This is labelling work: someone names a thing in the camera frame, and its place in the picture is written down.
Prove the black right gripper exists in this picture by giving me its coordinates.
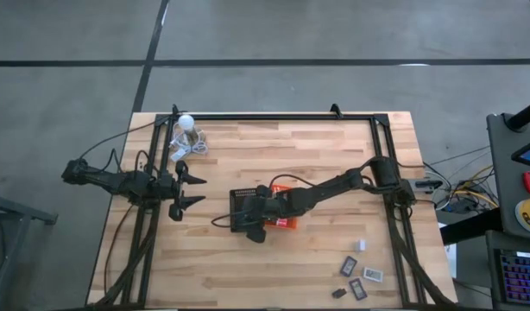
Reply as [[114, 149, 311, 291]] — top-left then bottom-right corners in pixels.
[[242, 184, 275, 244]]

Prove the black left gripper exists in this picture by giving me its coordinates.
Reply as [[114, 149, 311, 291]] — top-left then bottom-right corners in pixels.
[[155, 160, 208, 222]]

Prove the black slotted plastic basket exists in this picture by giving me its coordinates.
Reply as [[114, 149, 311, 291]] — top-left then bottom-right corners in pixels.
[[229, 187, 264, 233]]

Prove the orange slotted plastic basket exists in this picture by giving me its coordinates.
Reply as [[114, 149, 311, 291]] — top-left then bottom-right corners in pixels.
[[264, 184, 300, 231]]

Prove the dark framed card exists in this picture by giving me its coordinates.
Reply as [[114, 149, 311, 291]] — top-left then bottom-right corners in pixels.
[[349, 277, 369, 301], [339, 255, 358, 278]]

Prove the grey framed chip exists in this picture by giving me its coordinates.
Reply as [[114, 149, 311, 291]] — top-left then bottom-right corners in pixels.
[[363, 267, 385, 283]]

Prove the grey metal cart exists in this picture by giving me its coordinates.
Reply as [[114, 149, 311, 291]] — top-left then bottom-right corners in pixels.
[[0, 189, 59, 311]]

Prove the white box on floor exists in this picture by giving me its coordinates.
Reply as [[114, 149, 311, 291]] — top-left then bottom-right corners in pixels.
[[444, 244, 458, 280]]

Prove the black console crossbar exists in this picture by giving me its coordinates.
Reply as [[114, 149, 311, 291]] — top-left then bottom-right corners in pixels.
[[439, 206, 503, 246]]

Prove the grey keyboard desk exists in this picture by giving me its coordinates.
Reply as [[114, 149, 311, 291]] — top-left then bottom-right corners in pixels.
[[484, 231, 530, 311]]

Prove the grey control console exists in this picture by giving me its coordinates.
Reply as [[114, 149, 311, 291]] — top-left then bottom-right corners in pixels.
[[487, 112, 530, 241]]

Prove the backlit keyboard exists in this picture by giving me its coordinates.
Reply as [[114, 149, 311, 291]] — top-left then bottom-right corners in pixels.
[[494, 248, 530, 306]]

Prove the black console pole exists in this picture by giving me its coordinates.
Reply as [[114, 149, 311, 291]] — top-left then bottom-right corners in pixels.
[[506, 98, 530, 131]]

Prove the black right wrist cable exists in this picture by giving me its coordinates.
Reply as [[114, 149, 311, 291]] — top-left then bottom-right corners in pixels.
[[268, 173, 319, 191]]

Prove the white power adapter with cable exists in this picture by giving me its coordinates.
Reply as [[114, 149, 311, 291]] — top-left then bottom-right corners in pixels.
[[168, 128, 209, 163]]

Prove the thin brown cable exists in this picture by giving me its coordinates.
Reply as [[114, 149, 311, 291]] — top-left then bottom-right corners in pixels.
[[103, 202, 135, 297]]

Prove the black arm base cable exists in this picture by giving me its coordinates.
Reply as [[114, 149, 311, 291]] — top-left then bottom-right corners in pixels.
[[79, 122, 157, 161]]

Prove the black cable bundle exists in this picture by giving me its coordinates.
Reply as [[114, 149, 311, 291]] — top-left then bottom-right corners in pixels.
[[91, 206, 158, 308], [388, 206, 458, 310]]

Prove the black metal table frame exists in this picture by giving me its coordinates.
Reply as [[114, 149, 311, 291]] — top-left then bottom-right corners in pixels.
[[120, 112, 426, 308]]

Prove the tangle of coloured cables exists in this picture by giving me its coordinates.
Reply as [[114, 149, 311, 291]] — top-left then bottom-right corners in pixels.
[[420, 146, 502, 215]]

